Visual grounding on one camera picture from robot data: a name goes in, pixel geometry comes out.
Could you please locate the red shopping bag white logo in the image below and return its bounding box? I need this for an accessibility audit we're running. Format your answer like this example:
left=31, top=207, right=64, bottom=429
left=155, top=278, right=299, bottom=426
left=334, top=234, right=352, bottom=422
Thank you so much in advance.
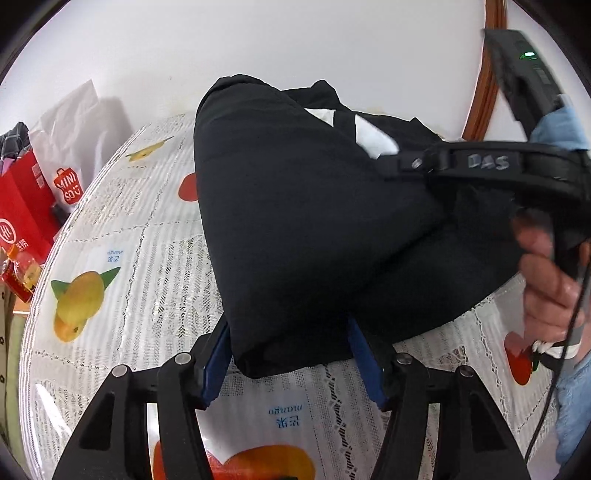
left=9, top=150, right=86, bottom=217

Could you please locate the black cable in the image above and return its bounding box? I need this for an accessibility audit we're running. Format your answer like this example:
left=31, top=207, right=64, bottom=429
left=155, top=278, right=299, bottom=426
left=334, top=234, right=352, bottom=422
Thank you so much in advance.
left=524, top=277, right=591, bottom=464

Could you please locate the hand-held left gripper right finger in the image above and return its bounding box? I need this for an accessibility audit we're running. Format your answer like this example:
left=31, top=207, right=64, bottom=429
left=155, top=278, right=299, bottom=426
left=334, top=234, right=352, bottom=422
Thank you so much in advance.
left=347, top=318, right=532, bottom=480

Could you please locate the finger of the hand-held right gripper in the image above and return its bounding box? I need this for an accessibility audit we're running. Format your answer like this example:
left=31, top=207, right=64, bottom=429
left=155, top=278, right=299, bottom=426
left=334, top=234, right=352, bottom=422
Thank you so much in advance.
left=381, top=141, right=529, bottom=183

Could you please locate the large red paper bag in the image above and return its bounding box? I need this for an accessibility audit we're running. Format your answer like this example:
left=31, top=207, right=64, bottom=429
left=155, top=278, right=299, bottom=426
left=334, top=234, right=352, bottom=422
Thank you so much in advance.
left=0, top=178, right=56, bottom=264

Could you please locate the fruit print lace tablecloth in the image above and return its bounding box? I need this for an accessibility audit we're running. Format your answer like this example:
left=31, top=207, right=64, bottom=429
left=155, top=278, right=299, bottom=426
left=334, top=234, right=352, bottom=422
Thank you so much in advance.
left=18, top=113, right=561, bottom=480

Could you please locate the red snack packet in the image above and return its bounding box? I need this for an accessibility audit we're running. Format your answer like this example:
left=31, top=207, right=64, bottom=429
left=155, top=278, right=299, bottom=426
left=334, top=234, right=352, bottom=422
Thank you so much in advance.
left=0, top=244, right=42, bottom=303

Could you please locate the brown wooden door trim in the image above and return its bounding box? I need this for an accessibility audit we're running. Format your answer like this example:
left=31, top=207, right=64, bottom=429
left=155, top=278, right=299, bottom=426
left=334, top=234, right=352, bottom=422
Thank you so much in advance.
left=462, top=0, right=509, bottom=141

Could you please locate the white plastic bag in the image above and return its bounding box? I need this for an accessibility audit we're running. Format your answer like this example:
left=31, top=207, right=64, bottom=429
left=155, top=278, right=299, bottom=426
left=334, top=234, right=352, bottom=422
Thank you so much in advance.
left=28, top=79, right=134, bottom=185

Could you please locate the black cloth garment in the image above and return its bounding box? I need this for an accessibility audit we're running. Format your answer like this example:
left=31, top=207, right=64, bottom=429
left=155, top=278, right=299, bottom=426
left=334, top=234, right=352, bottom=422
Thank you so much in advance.
left=193, top=75, right=532, bottom=380

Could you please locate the person's right hand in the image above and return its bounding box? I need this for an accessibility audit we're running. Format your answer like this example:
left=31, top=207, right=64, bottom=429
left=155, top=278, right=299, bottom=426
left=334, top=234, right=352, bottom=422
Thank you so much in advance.
left=512, top=210, right=591, bottom=344

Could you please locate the dark plaid cloth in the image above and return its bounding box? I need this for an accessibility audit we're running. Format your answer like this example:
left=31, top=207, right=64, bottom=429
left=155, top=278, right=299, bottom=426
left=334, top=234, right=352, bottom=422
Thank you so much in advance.
left=0, top=122, right=33, bottom=176

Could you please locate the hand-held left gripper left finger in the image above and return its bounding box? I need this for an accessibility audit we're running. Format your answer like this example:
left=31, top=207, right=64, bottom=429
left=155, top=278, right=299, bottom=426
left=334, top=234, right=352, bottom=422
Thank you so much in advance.
left=51, top=318, right=234, bottom=480

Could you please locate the person's light blue shirt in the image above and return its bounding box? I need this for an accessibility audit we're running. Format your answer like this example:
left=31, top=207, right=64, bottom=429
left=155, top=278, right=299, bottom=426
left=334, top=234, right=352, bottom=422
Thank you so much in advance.
left=530, top=105, right=591, bottom=152

